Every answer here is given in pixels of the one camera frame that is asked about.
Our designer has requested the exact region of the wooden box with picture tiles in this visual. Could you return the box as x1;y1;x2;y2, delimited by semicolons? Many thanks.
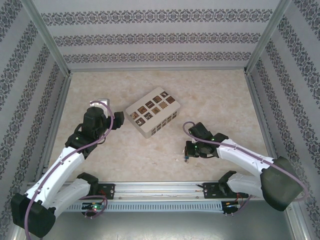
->
124;86;181;140

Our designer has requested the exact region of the right controller circuit board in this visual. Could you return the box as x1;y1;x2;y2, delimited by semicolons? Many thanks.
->
223;200;241;210

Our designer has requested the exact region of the controller circuit board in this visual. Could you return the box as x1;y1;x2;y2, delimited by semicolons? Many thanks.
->
81;202;104;211
223;200;241;210

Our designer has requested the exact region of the left controller circuit board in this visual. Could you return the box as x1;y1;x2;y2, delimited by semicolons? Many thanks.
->
81;202;104;211

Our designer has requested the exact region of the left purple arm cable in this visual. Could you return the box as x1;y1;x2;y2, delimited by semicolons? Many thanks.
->
24;99;114;238

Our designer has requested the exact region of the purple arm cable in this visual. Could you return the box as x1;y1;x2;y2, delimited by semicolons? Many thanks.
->
182;121;308;216
24;99;114;238

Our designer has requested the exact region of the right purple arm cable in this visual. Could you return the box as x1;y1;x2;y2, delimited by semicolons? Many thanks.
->
182;121;308;216

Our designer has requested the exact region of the left aluminium table edge rail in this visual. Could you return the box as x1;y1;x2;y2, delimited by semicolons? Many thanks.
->
34;72;73;183

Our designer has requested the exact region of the aluminium table edge rail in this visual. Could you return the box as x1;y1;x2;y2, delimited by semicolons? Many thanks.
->
243;69;286;181
34;72;73;183

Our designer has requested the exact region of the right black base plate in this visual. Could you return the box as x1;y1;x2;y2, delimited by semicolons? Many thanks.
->
202;182;251;200

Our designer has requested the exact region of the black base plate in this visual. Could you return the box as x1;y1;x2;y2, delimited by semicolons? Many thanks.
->
202;182;251;200
96;183;116;201

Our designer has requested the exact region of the aluminium mounting rail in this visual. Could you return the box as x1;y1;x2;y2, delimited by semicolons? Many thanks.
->
24;181;296;201

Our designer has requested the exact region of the right aluminium table edge rail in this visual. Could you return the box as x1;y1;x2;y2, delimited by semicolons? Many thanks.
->
243;69;286;181

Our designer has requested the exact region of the grey slotted cable duct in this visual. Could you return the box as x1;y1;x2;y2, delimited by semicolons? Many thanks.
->
62;201;223;214

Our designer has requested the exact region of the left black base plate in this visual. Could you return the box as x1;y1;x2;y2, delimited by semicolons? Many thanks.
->
96;183;116;201

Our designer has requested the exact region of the left aluminium frame post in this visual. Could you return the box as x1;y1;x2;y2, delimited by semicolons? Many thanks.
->
21;0;73;76

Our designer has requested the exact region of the aluminium frame post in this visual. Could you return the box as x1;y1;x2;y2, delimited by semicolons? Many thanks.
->
21;0;73;76
244;0;293;76

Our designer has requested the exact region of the right aluminium frame post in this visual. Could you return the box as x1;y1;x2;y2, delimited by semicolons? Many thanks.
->
244;0;293;76

